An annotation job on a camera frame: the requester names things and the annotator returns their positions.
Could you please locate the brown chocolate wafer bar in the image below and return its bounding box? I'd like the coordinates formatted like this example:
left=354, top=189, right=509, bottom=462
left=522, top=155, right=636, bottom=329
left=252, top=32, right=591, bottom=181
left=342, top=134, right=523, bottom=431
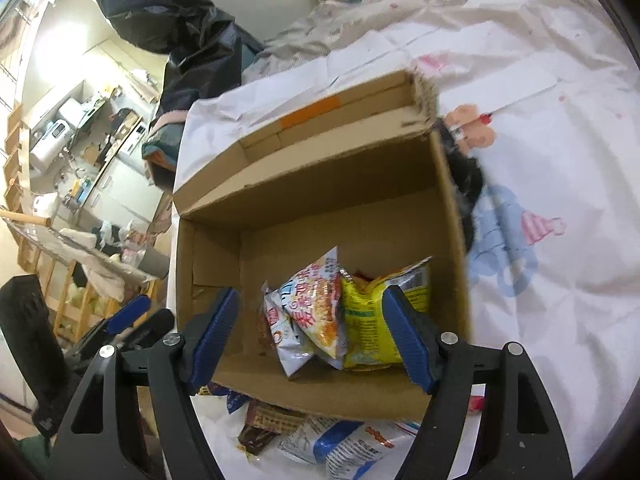
left=238, top=400, right=307, bottom=456

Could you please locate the white orange snack bag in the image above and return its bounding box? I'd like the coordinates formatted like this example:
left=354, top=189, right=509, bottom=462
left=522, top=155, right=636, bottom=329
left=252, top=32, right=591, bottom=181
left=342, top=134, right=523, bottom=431
left=262, top=247, right=347, bottom=378

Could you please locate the grey crumpled blanket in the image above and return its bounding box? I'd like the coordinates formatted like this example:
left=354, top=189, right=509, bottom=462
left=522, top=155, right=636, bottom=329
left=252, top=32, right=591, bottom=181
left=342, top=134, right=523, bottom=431
left=242, top=0, right=468, bottom=84

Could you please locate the white printed bed sheet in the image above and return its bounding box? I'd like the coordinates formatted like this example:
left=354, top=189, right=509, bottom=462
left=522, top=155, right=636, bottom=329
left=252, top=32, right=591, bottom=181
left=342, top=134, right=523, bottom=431
left=176, top=0, right=639, bottom=471

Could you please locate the yellow blue snack packet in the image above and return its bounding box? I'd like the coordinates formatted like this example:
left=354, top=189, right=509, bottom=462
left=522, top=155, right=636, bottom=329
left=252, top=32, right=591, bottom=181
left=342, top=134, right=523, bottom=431
left=198, top=382, right=250, bottom=414

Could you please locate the white blue snack bag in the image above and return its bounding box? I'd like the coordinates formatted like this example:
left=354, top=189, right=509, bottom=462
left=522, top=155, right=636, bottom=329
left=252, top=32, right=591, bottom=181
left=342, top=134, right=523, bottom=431
left=278, top=416, right=420, bottom=479

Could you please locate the yellow green chip bag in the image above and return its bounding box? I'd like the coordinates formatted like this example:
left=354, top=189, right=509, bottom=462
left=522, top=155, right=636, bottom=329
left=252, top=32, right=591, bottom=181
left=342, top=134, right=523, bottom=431
left=340, top=257, right=431, bottom=370

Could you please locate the brown cardboard box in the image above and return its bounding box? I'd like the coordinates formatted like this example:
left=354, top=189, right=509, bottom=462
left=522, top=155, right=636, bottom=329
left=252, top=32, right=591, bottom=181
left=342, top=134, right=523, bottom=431
left=174, top=70, right=470, bottom=420

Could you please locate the wooden crib rail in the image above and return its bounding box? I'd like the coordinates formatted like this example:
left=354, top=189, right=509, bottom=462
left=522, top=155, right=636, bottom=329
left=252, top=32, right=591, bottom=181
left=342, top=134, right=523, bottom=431
left=0, top=104, right=162, bottom=346

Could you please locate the dark grey cloth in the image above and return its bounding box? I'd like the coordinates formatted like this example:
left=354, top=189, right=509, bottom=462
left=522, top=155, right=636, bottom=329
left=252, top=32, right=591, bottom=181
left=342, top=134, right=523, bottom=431
left=434, top=118, right=484, bottom=252

